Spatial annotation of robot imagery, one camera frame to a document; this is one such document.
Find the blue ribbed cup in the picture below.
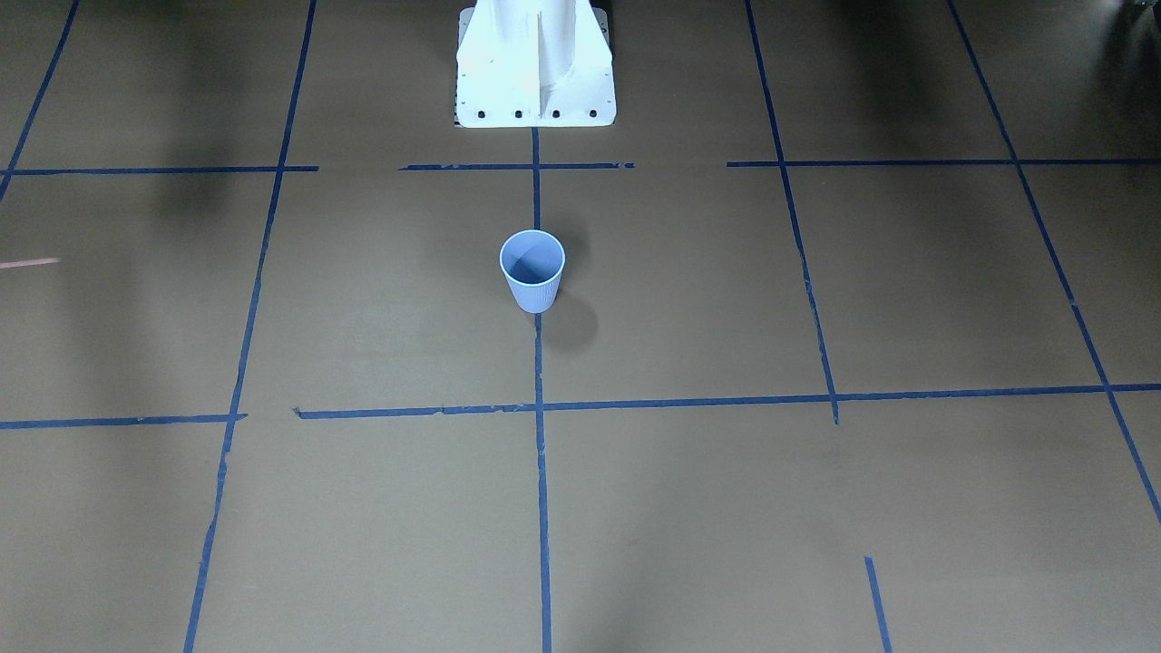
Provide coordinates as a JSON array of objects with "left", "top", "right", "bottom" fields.
[{"left": 498, "top": 229, "right": 567, "bottom": 314}]

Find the white camera pedestal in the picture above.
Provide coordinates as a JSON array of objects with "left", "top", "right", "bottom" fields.
[{"left": 454, "top": 1, "right": 618, "bottom": 129}]

